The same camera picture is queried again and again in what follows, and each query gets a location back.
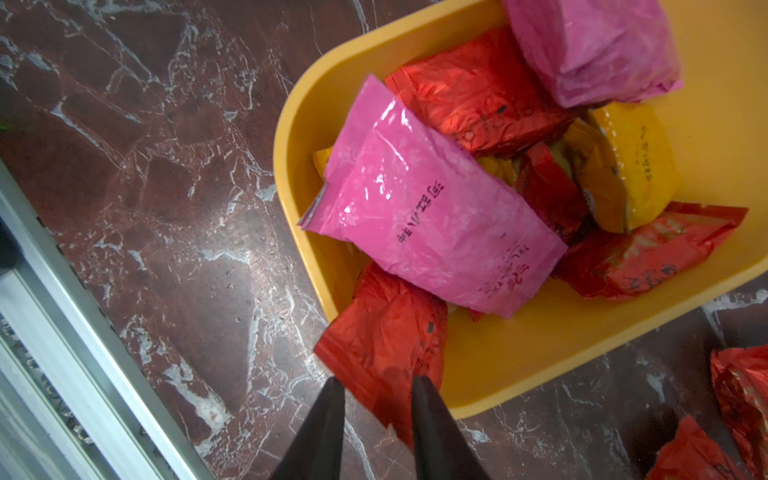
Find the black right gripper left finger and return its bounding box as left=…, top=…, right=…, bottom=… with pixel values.
left=270, top=377, right=345, bottom=480

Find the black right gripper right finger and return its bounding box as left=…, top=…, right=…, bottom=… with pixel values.
left=411, top=376, right=489, bottom=480

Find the red tea bag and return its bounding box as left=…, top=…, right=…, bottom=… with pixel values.
left=385, top=26, right=578, bottom=157
left=646, top=416, right=747, bottom=480
left=314, top=262, right=448, bottom=448
left=710, top=345, right=767, bottom=479

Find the pink tea bag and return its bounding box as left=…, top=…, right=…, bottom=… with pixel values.
left=300, top=76, right=567, bottom=317
left=504, top=0, right=683, bottom=108

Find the yellow tea bag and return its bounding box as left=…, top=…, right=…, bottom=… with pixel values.
left=564, top=102, right=680, bottom=233

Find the red tea bag in box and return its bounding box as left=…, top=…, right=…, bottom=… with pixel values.
left=385, top=26, right=578, bottom=157

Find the yellow plastic storage box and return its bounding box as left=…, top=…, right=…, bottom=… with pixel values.
left=273, top=1, right=767, bottom=419

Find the aluminium front rail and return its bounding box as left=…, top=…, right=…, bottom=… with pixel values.
left=1, top=170, right=211, bottom=479

